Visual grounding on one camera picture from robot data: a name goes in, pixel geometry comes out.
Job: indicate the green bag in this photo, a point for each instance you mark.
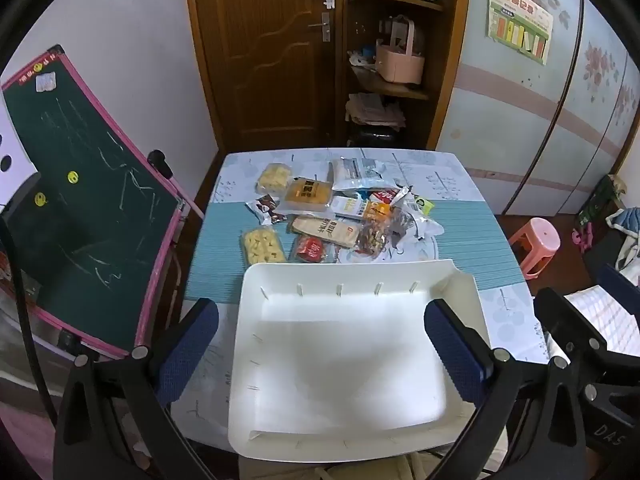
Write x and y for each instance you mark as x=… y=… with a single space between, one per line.
x=597 y=202

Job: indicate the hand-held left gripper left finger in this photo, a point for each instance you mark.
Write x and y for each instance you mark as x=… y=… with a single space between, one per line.
x=187 y=350

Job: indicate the white and yellow packet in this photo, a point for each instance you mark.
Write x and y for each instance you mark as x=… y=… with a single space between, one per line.
x=348 y=206

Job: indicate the orange packet with black label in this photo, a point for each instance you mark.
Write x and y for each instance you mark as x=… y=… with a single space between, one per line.
x=306 y=195

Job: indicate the red striped snack packet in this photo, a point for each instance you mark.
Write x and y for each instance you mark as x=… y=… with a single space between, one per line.
x=382 y=195

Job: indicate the checked cushion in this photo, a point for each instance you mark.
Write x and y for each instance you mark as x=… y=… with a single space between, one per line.
x=605 y=317

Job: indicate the wooden door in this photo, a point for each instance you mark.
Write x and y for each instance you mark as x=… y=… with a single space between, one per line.
x=270 y=60

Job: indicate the pink toy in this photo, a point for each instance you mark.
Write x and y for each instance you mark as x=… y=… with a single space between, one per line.
x=582 y=237

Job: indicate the pink plastic stool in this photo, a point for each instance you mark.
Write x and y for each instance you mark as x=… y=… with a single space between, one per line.
x=537 y=240

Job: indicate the small blue white toy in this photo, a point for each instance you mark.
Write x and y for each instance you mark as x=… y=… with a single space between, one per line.
x=362 y=56

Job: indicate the clear nut packet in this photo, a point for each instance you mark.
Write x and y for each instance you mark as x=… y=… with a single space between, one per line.
x=375 y=237

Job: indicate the brown snack packet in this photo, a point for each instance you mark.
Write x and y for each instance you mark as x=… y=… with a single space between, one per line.
x=265 y=208

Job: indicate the beige snack packet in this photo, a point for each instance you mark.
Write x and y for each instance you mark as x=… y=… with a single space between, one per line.
x=325 y=231

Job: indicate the white plastic tray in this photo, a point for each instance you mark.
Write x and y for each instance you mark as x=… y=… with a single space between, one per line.
x=340 y=360

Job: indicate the pink framed chalkboard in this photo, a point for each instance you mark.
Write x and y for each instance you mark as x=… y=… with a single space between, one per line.
x=90 y=210

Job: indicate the yellow cake packet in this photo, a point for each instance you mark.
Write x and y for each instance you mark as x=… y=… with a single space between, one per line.
x=273 y=177

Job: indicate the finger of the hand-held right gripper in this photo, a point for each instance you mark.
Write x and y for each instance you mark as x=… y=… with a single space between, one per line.
x=620 y=280
x=562 y=312

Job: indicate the floral sliding wardrobe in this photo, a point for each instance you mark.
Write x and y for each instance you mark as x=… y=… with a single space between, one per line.
x=525 y=125

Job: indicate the stack of papers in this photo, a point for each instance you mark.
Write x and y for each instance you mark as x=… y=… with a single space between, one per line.
x=372 y=110

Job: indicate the small orange snack packet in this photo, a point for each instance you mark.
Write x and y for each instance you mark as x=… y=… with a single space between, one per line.
x=376 y=209

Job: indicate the wooden corner shelf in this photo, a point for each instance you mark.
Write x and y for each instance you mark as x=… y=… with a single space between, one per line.
x=445 y=60

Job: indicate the pink basket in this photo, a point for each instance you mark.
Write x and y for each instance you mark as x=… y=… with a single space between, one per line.
x=400 y=67

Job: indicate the white board with holes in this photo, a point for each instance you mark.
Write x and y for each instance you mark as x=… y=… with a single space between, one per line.
x=10 y=145

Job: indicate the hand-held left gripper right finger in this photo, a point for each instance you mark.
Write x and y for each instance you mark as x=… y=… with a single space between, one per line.
x=452 y=350

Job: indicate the wall poster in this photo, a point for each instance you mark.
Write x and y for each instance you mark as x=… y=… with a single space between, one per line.
x=520 y=22

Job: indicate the grey-blue snack packet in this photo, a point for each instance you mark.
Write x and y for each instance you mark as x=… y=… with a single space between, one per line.
x=357 y=172

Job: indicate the teal placemat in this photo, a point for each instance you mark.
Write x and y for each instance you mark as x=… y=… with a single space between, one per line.
x=220 y=250

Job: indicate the yellow biscuit packet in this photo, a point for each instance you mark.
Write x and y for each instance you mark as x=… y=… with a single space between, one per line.
x=261 y=246

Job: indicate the round red snack packet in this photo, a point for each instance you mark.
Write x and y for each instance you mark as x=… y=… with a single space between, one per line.
x=310 y=249

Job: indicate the pile of clothes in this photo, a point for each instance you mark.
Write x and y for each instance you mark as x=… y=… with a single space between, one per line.
x=625 y=235

